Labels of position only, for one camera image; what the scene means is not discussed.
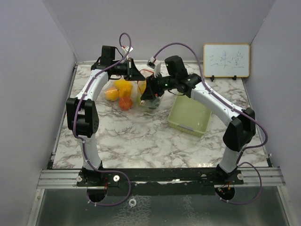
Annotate orange toy pumpkin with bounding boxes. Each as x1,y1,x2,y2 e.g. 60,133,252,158
119,97,132,111

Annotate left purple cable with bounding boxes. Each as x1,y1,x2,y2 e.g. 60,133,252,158
71,32,132,207

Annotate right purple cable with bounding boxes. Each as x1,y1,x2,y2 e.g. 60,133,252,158
150,42,269,205

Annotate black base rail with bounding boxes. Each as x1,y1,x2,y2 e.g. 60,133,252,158
77,168,243,196

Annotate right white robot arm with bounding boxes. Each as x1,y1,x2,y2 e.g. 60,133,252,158
141,56,256,184

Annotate purple cable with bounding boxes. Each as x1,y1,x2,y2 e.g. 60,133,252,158
150,42,269,205
71,32,132,207

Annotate yellow toy bell pepper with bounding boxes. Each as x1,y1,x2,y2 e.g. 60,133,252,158
114,79,133,97

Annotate clear bag orange slider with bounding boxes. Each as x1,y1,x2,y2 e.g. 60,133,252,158
135,68,165,113

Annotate yellow toy mango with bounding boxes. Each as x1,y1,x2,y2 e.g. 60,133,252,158
105,87,119,102

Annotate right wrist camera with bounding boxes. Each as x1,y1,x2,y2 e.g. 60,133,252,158
147,57,161,77

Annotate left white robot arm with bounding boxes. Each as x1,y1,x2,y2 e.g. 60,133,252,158
66,46,145,186

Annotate clear zip top bag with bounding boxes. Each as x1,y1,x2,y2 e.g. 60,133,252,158
104,79,134,111

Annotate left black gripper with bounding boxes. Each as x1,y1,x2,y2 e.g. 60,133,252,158
111,57,145,81

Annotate pale green plastic basket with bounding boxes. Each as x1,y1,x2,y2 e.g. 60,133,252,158
167,96,212,137

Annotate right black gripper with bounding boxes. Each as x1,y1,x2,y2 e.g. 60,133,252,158
141,72,177,101

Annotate small whiteboard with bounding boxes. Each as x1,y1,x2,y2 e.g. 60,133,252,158
203,43,250,78

